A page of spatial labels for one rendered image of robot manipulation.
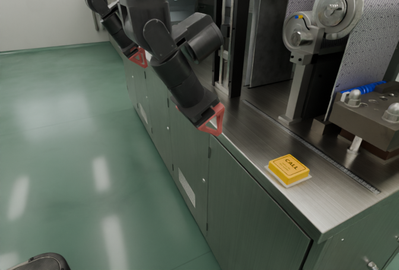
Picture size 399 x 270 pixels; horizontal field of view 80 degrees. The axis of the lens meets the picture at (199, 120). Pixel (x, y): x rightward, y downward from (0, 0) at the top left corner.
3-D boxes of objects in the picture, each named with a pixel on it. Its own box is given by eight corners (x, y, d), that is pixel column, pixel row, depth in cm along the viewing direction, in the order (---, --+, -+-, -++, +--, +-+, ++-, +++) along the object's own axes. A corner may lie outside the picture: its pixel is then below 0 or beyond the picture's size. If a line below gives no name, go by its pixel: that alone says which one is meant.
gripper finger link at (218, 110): (218, 114, 55) (201, 85, 49) (237, 129, 50) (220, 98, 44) (196, 133, 55) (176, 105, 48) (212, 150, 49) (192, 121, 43)
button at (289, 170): (267, 168, 63) (268, 160, 61) (287, 160, 65) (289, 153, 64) (286, 186, 57) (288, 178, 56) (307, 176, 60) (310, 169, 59)
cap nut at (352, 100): (341, 102, 66) (345, 88, 64) (350, 100, 67) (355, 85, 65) (353, 108, 63) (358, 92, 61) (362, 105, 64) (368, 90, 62)
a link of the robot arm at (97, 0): (85, -2, 77) (89, 0, 70) (114, -22, 78) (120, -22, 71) (110, 31, 84) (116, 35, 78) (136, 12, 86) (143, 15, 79)
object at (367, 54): (330, 97, 72) (350, 32, 62) (379, 83, 80) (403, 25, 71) (332, 97, 71) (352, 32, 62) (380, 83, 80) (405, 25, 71)
